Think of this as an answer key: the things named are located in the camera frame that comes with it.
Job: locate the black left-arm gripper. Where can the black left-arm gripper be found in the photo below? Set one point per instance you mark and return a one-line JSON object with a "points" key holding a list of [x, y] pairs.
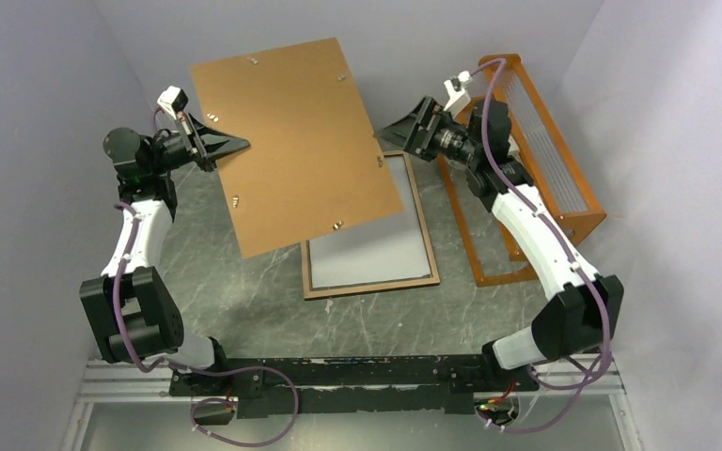
{"points": [[209, 143]]}

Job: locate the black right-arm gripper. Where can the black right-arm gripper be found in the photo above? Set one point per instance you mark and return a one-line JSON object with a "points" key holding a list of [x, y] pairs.
{"points": [[405, 132]]}

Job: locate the brown frame backing board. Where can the brown frame backing board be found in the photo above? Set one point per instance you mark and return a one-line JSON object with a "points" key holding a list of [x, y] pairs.
{"points": [[314, 165]]}

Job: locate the landscape photo print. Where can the landscape photo print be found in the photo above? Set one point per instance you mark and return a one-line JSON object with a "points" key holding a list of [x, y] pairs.
{"points": [[373, 249]]}

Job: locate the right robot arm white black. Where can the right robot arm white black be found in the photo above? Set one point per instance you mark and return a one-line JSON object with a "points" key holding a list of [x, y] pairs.
{"points": [[582, 304]]}

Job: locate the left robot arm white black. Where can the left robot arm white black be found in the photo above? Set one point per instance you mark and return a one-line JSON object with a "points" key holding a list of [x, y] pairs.
{"points": [[130, 311]]}

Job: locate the orange wooden shelf rack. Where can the orange wooden shelf rack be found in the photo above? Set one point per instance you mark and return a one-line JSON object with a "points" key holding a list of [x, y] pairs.
{"points": [[544, 153]]}

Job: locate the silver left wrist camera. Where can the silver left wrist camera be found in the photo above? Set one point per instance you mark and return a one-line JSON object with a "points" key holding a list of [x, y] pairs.
{"points": [[172, 101]]}

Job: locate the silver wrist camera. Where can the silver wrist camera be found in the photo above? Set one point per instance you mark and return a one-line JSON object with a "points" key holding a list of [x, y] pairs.
{"points": [[458, 96], [172, 101]]}

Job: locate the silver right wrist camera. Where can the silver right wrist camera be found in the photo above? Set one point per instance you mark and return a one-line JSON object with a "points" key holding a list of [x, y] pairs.
{"points": [[458, 96]]}

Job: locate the light wooden picture frame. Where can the light wooden picture frame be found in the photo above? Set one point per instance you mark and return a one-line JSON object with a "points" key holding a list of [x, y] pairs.
{"points": [[367, 289]]}

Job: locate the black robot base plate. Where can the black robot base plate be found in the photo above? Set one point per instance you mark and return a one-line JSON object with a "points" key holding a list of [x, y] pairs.
{"points": [[450, 383]]}

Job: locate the aluminium rail frame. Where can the aluminium rail frame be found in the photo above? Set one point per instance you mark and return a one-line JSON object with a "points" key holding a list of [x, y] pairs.
{"points": [[124, 383]]}

